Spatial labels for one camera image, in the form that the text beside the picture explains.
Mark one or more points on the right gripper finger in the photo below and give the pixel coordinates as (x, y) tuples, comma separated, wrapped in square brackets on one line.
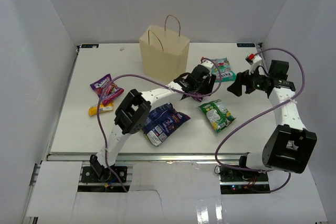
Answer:
[(247, 81), (236, 87)]

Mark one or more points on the dark blue snack bag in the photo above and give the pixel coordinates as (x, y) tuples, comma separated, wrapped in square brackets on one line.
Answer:
[(162, 122)]

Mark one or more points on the right blue table label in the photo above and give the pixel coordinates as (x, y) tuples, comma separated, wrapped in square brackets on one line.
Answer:
[(246, 45)]

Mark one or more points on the purple skittles pack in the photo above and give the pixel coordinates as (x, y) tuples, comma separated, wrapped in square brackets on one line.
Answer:
[(197, 96)]

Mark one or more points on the blue table label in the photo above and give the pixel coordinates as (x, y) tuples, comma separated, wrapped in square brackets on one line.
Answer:
[(246, 45), (89, 45)]

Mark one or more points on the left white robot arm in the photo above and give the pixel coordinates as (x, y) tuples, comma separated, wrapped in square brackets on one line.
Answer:
[(133, 110)]

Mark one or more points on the yellow snack pack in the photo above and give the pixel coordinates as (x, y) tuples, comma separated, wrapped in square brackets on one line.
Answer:
[(102, 108)]

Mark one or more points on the left blue table label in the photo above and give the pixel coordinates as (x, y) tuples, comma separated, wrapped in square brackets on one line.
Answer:
[(89, 45)]

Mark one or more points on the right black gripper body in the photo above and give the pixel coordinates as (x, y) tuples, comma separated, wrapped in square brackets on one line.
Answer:
[(258, 82)]

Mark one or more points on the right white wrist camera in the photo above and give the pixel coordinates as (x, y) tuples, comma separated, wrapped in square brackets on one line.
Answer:
[(254, 61)]

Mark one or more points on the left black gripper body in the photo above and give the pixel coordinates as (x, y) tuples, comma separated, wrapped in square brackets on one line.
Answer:
[(201, 88)]

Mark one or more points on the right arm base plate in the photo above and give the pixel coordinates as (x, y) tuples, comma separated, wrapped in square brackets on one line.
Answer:
[(233, 175)]

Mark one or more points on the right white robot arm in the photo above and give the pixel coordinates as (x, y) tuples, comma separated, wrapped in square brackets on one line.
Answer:
[(290, 146)]

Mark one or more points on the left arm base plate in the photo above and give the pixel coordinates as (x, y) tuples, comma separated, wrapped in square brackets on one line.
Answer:
[(90, 176)]

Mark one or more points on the aluminium frame rail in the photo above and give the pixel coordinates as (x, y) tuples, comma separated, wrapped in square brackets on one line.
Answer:
[(140, 157)]

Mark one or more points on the purple pink gummy bag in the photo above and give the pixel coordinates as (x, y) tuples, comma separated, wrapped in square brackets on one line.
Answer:
[(106, 90)]

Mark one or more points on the green chips bag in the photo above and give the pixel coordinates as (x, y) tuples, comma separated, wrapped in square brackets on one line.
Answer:
[(217, 114)]

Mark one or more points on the teal candy bag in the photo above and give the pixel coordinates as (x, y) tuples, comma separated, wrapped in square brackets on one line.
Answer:
[(226, 74)]

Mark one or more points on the beige paper bag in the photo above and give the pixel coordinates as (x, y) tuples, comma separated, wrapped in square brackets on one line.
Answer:
[(164, 52)]

